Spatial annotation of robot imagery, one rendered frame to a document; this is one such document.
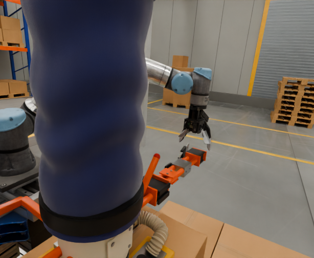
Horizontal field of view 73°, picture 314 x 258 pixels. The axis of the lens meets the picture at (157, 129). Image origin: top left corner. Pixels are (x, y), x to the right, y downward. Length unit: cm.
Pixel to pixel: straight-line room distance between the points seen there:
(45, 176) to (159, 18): 1070
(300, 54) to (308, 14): 128
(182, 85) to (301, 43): 895
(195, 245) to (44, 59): 66
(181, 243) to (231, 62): 923
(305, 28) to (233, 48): 240
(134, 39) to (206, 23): 979
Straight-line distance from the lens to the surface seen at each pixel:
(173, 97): 759
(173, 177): 80
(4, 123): 93
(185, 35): 1036
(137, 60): 37
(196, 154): 100
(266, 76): 952
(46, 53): 38
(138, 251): 70
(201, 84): 90
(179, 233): 80
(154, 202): 72
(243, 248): 142
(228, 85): 978
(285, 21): 966
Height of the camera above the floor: 149
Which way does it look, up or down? 18 degrees down
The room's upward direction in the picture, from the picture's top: 4 degrees clockwise
